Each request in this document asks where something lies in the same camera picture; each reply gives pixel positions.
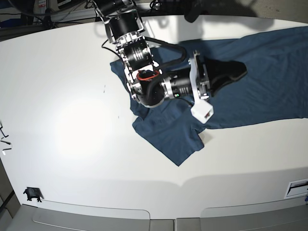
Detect white label plate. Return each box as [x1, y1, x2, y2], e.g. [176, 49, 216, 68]
[284, 179, 308, 199]

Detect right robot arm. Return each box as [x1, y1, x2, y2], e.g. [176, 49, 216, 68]
[92, 0, 247, 108]

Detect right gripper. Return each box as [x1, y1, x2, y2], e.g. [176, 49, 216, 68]
[161, 51, 247, 101]

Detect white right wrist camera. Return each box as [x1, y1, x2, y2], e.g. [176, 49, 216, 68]
[191, 100, 214, 124]

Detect blue T-shirt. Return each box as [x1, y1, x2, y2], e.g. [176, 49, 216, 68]
[110, 26, 308, 167]

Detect black table clamp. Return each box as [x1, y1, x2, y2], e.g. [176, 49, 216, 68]
[23, 187, 44, 202]

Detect allen keys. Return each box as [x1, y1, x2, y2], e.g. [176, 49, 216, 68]
[0, 122, 13, 156]

